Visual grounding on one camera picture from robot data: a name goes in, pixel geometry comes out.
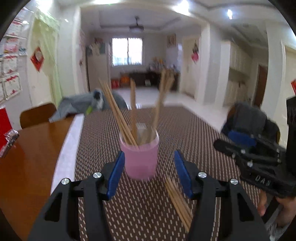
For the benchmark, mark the silver refrigerator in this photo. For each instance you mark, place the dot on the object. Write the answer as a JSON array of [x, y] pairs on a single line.
[[98, 56]]

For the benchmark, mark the orange cardboard box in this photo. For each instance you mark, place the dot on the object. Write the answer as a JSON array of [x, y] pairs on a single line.
[[125, 80]]

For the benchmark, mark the brown wooden chair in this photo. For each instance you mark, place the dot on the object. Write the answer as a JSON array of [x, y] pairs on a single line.
[[37, 115]]

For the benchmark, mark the light green curtain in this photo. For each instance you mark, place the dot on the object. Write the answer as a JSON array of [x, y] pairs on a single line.
[[45, 35]]

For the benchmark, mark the red door hanging ornament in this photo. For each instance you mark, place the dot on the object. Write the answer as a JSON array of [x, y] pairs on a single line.
[[195, 53]]

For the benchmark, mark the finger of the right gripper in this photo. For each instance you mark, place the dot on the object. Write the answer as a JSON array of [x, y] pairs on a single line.
[[233, 148], [241, 139]]

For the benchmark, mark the pink cylindrical cup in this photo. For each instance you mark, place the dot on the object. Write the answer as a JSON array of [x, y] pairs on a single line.
[[141, 162]]

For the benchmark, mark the wooden chopstick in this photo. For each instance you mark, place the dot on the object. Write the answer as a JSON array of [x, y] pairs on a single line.
[[118, 115], [178, 203], [133, 110], [165, 99], [161, 101], [178, 208], [120, 120]]

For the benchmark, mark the dark wooden desk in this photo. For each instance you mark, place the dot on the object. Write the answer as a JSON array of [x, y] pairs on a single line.
[[146, 78]]

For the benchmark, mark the dark jacket on chair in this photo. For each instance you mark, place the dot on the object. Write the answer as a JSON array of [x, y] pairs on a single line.
[[251, 120]]

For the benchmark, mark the red tote bag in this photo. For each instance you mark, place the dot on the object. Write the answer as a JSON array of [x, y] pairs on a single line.
[[5, 126]]

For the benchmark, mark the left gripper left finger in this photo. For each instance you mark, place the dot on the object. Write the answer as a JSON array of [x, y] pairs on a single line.
[[58, 219]]

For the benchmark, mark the person's right hand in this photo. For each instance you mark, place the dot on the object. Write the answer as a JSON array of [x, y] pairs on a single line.
[[287, 208]]

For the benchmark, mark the small framed wall picture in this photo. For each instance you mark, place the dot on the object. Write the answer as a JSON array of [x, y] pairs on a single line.
[[171, 40]]

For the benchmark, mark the black ceiling lamp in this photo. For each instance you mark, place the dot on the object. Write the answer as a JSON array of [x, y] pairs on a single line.
[[137, 27]]

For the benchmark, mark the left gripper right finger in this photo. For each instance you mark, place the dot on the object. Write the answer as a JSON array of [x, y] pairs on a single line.
[[238, 220]]

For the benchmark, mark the brown polka dot tablecloth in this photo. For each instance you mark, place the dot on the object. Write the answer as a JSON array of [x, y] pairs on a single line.
[[141, 208]]

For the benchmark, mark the grey jacket on chair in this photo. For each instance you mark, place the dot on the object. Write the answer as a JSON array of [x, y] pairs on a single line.
[[81, 104]]

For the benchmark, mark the red cardboard box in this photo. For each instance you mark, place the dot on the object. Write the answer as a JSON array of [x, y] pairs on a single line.
[[115, 83]]

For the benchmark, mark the window with white frame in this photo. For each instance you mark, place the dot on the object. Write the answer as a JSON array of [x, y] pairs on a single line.
[[127, 51]]

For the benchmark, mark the plastic packet on table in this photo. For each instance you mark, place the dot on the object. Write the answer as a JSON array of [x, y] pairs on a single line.
[[10, 138]]

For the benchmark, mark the white wall cabinet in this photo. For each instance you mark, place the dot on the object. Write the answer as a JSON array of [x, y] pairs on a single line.
[[234, 73]]

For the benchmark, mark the red diamond wall decoration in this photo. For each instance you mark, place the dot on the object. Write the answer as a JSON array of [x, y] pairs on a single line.
[[37, 58]]

